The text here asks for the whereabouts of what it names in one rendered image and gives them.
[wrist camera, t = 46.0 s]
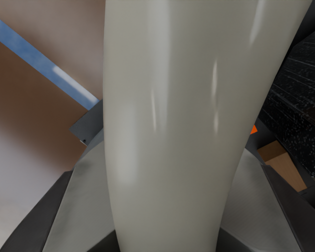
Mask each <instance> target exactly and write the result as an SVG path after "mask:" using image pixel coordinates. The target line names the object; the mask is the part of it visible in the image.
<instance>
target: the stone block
mask: <svg viewBox="0 0 315 252"><path fill-rule="evenodd" d="M258 118H259V119H260V120H261V121H262V122H263V124H264V125H265V126H266V127H267V128H268V129H269V130H270V131H271V133H272V134H273V135H274V136H275V137H276V138H277V139H278V140H279V142H280V143H281V144H282V145H283V146H284V147H285V148H286V149H287V151H288V152H289V153H290V154H291V155H292V156H293V157H294V158H295V159H296V161H297V162H298V163H299V164H300V165H301V166H302V167H303V168H304V170H305V171H306V172H307V173H308V174H309V175H310V176H311V177H312V178H313V180H314V181H315V31H314V32H313V33H311V34H310V35H309V36H307V37H306V38H304V39H303V40H302V41H300V42H299V43H297V44H296V45H295V46H293V48H292V50H291V52H290V53H289V55H288V57H287V59H286V61H285V62H284V64H283V66H282V68H281V70H280V71H279V73H278V75H277V77H276V79H275V80H274V82H273V84H272V86H271V88H270V89H269V92H268V94H267V96H266V98H265V101H264V103H263V106H262V108H261V111H260V113H259V116H258Z"/></svg>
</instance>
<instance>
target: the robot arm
mask: <svg viewBox="0 0 315 252"><path fill-rule="evenodd" d="M0 252H121V251H120V247H119V243H118V239H117V235H116V230H115V225H114V220H113V214H112V209H111V203H110V196H109V189H108V180H107V170H106V160H105V143H104V140H103V141H102V142H101V143H99V144H98V145H97V146H95V147H94V148H93V149H92V150H90V151H89V152H88V153H87V154H86V155H85V156H84V157H83V158H82V159H81V160H80V161H79V162H78V163H77V164H76V166H75V167H74V168H73V169H72V170H71V171H65V172H64V173H63V174H62V175H61V176H60V177H59V179H58V180H57V181H56V182H55V183H54V184H53V185H52V187H51V188H50V189H49V190H48V191H47V192H46V194H45V195H44V196H43V197H42V198H41V199H40V200H39V202H38V203H37V204H36V205H35V206H34V207H33V209H32V210H31V211H30V212H29V213H28V214H27V215H26V217H25V218H24V219H23V220H22V221H21V222H20V224H19V225H18V226H17V227H16V228H15V230H14V231H13V232H12V233H11V235H10V236H9V237H8V239H7V240H6V241H5V243H4V244H3V246H2V247H1V249H0ZM215 252H315V209H314V208H313V207H312V206H311V205H310V204H309V203H308V202H307V201H306V200H305V199H304V198H303V197H302V196H301V195H300V194H299V193H298V192H297V191H296V190H295V189H294V188H293V187H292V186H291V185H290V184H289V183H288V182H287V181H286V180H285V179H284V178H283V177H282V176H281V175H280V174H279V173H278V172H276V171H275V170H274V169H273V168H272V167H271V166H270V165H264V164H262V163H261V162H260V161H259V160H258V159H257V158H256V157H255V156H254V155H253V154H252V153H250V152H249V151H248V150H247V149H246V148H244V150H243V153H242V156H241V159H240V161H239V164H238V167H237V169H236V172H235V175H234V178H233V181H232V184H231V187H230V190H229V194H228V197H227V200H226V204H225V208H224V211H223V215H222V219H221V223H220V228H219V232H218V237H217V243H216V249H215Z"/></svg>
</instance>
